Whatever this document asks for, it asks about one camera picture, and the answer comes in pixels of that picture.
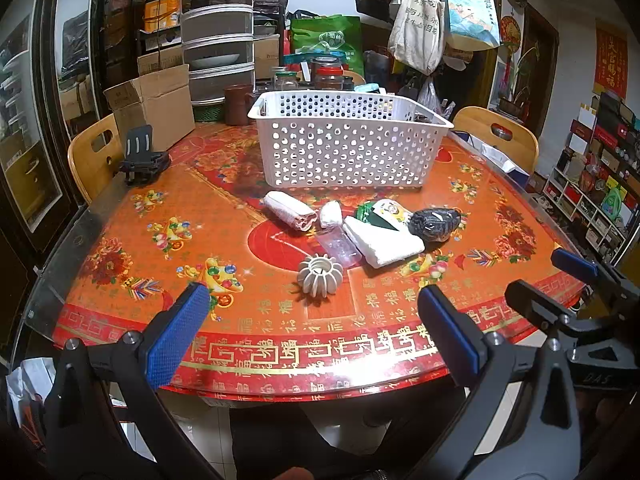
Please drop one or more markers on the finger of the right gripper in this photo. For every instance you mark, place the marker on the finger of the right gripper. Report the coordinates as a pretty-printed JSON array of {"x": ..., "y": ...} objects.
[
  {"x": 575, "y": 264},
  {"x": 555, "y": 321}
]

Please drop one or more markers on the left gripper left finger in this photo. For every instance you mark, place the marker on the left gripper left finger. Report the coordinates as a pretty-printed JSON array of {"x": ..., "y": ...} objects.
[{"x": 103, "y": 418}]

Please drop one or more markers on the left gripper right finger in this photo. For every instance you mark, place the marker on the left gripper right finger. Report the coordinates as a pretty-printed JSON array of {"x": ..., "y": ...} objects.
[{"x": 541, "y": 438}]

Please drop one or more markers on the dark grey sock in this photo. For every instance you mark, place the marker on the dark grey sock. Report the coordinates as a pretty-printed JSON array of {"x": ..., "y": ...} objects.
[{"x": 434, "y": 225}]

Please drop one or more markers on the yellow cartoon packet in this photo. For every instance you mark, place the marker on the yellow cartoon packet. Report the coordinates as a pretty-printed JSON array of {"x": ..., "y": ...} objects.
[{"x": 393, "y": 213}]

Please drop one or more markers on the clear plastic cloth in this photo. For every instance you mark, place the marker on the clear plastic cloth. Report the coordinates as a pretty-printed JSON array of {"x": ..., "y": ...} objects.
[{"x": 337, "y": 245}]

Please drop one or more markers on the white ribbed round object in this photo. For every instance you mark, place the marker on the white ribbed round object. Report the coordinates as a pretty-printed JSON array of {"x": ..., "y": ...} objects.
[{"x": 319, "y": 276}]

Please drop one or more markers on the small white cloth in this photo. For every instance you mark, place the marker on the small white cloth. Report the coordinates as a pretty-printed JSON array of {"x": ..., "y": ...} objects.
[{"x": 330, "y": 215}]

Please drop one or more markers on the white shelf with goods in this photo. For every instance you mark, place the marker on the white shelf with goods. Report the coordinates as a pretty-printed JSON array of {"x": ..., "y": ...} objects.
[{"x": 594, "y": 185}]

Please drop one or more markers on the white paper bag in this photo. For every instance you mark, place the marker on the white paper bag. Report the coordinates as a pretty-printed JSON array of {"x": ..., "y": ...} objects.
[{"x": 507, "y": 165}]

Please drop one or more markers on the right wooden chair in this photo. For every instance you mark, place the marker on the right wooden chair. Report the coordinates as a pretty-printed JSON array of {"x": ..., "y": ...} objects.
[{"x": 498, "y": 131}]

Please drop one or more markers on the wooden chair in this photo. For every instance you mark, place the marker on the wooden chair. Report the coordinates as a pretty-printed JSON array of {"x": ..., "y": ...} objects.
[
  {"x": 95, "y": 156},
  {"x": 498, "y": 131}
]

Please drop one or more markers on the green snack packet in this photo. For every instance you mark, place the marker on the green snack packet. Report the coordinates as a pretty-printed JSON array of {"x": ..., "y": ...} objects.
[{"x": 365, "y": 213}]

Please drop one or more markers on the black phone stand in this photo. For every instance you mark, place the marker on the black phone stand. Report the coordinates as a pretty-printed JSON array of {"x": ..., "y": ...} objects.
[{"x": 142, "y": 165}]

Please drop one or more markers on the left wooden chair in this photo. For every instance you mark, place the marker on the left wooden chair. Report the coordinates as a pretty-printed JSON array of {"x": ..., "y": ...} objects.
[{"x": 95, "y": 156}]

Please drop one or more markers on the blue illustrated tote bag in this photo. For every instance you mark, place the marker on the blue illustrated tote bag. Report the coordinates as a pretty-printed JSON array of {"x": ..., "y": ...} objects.
[{"x": 473, "y": 25}]

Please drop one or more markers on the beige canvas tote bag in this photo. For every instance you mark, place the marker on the beige canvas tote bag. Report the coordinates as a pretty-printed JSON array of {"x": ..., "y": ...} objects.
[{"x": 417, "y": 39}]

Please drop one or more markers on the white perforated plastic basket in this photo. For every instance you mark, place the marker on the white perforated plastic basket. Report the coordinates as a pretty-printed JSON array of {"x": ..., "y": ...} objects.
[{"x": 337, "y": 139}]

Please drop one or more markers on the red lid pickle jar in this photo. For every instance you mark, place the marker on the red lid pickle jar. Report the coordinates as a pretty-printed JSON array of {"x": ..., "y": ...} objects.
[{"x": 329, "y": 78}]

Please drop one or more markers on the cardboard box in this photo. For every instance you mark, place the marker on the cardboard box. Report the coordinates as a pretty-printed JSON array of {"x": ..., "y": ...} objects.
[{"x": 160, "y": 100}]

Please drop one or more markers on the green shopping bag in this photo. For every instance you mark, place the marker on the green shopping bag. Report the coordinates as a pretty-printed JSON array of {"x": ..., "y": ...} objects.
[{"x": 314, "y": 33}]

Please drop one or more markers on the brown ceramic mug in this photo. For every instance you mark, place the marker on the brown ceramic mug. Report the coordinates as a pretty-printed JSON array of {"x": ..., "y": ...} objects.
[{"x": 238, "y": 99}]

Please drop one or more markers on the clear glass jar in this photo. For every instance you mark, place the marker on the clear glass jar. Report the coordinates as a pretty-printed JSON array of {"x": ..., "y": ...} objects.
[{"x": 285, "y": 81}]

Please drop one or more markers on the dark wooden cabinet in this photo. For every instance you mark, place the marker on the dark wooden cabinet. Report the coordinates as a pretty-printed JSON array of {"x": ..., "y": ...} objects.
[{"x": 57, "y": 59}]

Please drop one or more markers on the grey stacked drawer unit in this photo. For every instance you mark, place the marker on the grey stacked drawer unit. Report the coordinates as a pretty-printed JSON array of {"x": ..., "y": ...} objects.
[{"x": 218, "y": 46}]

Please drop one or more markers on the red wall banner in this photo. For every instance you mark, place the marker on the red wall banner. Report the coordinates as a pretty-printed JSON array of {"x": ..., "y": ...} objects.
[{"x": 611, "y": 72}]

